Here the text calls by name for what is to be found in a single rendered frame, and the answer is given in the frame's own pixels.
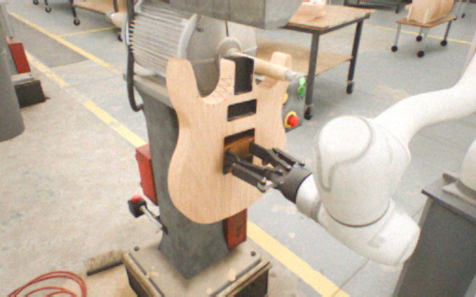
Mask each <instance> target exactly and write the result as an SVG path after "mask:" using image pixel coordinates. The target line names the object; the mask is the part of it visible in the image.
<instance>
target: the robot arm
mask: <svg viewBox="0 0 476 297"><path fill-rule="evenodd" d="M475 111H476V53H475V55H474V57H472V59H471V61H470V64H469V66H468V67H467V69H466V72H465V73H464V75H463V76H462V78H461V80H460V81H459V82H458V83H457V84H456V85H455V87H453V88H449V89H444V90H440V91H436V92H431V93H422V94H419V95H415V96H412V97H410V98H405V99H403V100H401V101H399V102H397V103H394V105H392V106H391V107H390V108H388V109H387V110H385V112H384V113H382V114H380V115H379V116H378V117H376V118H365V117H361V116H358V115H352V114H347V115H341V116H338V117H334V118H331V119H330V120H329V121H328V122H327V123H326V124H323V126H322V127H321V129H319V130H318V133H317V134H316V135H315V138H314V139H313V142H312V150H311V168H312V171H311V170H308V169H307V168H305V164H306V163H304V162H302V161H300V160H296V159H295V158H294V157H292V156H291V155H290V154H287V153H286V152H284V151H282V150H281V149H278V148H276V147H273V148H272V149H269V148H264V147H262V146H261V145H259V144H256V143H254V142H252V141H250V144H249V153H250V154H253V155H255V156H256V157H257V158H259V159H261V160H263V158H264V160H265V161H267V162H268V163H269V164H270V165H272V166H273V167H274V168H272V167H270V166H266V167H262V166H260V165H257V164H251V163H248V162H246V161H243V160H241V156H239V155H238V154H235V153H233V152H232V151H230V150H229V149H225V162H226V164H230V165H231V172H230V174H231V175H233V176H235V177H236V178H238V179H240V180H243V181H245V182H246V183H248V184H250V185H253V186H255V187H256V188H257V189H258V190H259V191H260V192H261V193H265V192H266V189H268V188H273V189H275V190H278V191H281V193H282V195H283V196H284V197H285V198H286V199H287V200H288V201H292V203H294V204H295V205H296V207H297V209H298V211H301V212H302V213H303V214H305V215H307V216H308V217H309V218H311V219H312V220H313V221H314V222H317V223H318V224H320V225H321V226H323V227H324V228H325V229H326V230H327V231H328V233H329V234H330V235H331V236H333V237H334V238H336V239H337V240H338V242H342V243H343V244H344V245H345V246H347V247H349V248H351V249H352V250H354V251H355V252H358V253H359V254H361V255H362V256H363V257H365V258H369V259H371V260H373V261H375V262H380V263H383V264H385V265H388V266H392V267H396V266H398V265H399V264H401V263H402V262H405V260H407V259H408V258H409V256H410V255H411V254H412V252H414V250H415V246H416V244H417V241H418V239H419V236H420V227H418V226H417V224H416V223H415V221H413V220H412V219H411V217H410V216H409V215H408V214H407V213H406V212H405V211H403V210H402V209H400V208H399V207H397V206H395V203H394V201H393V200H392V198H391V197H390V195H394V191H395V190H396V188H397V185H398V184H399V182H400V179H401V177H402V175H403V174H404V172H405V169H406V167H407V165H408V164H410V150H409V148H408V144H409V142H410V139H411V138H412V137H413V136H414V134H415V133H416V132H417V131H418V130H419V129H421V128H423V127H425V126H429V125H432V124H440V123H443V122H447V121H451V120H455V119H458V118H463V117H465V116H468V115H470V114H472V113H474V112H475ZM277 154H278V155H277ZM268 171H269V172H268ZM267 175H268V178H267ZM442 176H443V178H445V180H448V181H450V182H451V184H450V185H445V186H443V188H442V192H443V193H445V194H447V195H452V196H454V197H455V198H457V199H459V200H462V201H464V202H466V203H467V204H468V205H470V206H472V207H474V208H476V140H475V141H474V142H473V143H472V144H471V146H470V148H469V150H468V152H467V154H466V158H465V160H464V162H463V163H462V165H461V172H460V175H458V174H455V173H453V172H451V171H445V173H444V174H443V175H442Z"/></svg>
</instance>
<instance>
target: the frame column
mask: <svg viewBox="0 0 476 297"><path fill-rule="evenodd" d="M136 90H137V93H138V94H139V95H140V97H141V98H142V99H143V108H144V114H145V119H146V124H147V130H148V140H149V146H150V151H151V160H152V166H153V176H154V182H155V188H156V193H157V198H158V209H159V214H160V219H161V222H162V223H163V224H164V225H165V226H166V227H167V234H168V235H166V234H165V233H164V232H163V234H162V239H161V241H160V242H159V244H158V250H159V251H160V252H162V253H163V255H164V257H165V258H167V259H168V261H169V262H170V263H171V264H172V265H173V266H174V268H176V269H177V270H178V271H179V273H180V274H181V275H182V276H183V278H185V279H190V278H193V277H194V276H195V275H197V274H199V273H201V272H202V271H204V269H205V268H208V267H210V265H212V264H213V263H215V262H217V261H218V260H220V259H221V258H223V257H224V256H225V255H227V254H228V253H229V249H228V247H227V244H226V242H225V236H224V226H223V220H220V221H218V222H213V223H210V224H201V223H198V222H193V221H192V220H190V219H189V218H188V217H187V216H185V215H184V214H183V213H182V212H181V211H179V210H178V209H177V207H176V206H174V204H173V201H172V200H171V197H170V195H169V191H168V169H169V165H170V162H171V160H172V157H173V153H174V151H175V149H176V147H177V144H178V141H179V118H178V115H177V113H176V110H175V109H173V108H170V107H169V106H168V105H166V104H164V103H162V102H159V101H158V100H157V99H155V98H154V97H152V96H150V95H148V93H144V92H143V91H142V90H140V89H138V88H137V87H136Z"/></svg>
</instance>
